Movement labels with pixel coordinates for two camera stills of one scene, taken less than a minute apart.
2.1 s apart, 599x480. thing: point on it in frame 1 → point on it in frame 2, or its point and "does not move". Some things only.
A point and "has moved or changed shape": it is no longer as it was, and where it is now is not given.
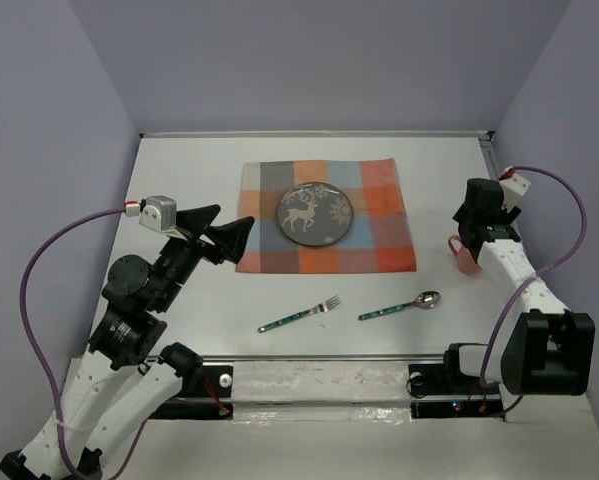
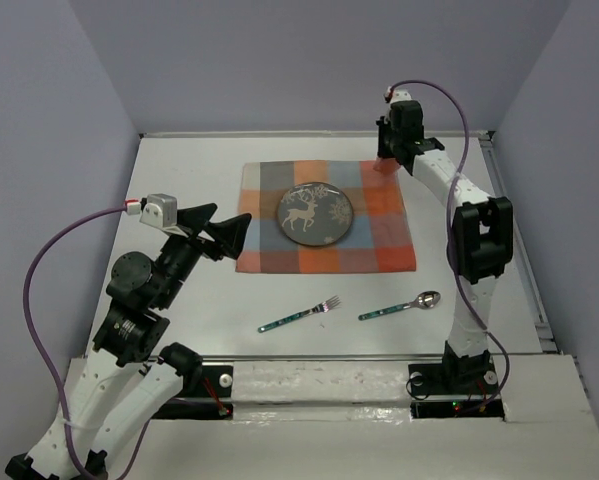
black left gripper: [201, 242] does not move
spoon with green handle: [425, 300] does not move
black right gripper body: [472, 215] → [385, 145]
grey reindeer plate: [315, 214] does not move
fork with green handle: [321, 308] does not move
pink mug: [465, 258] has moved or changed shape
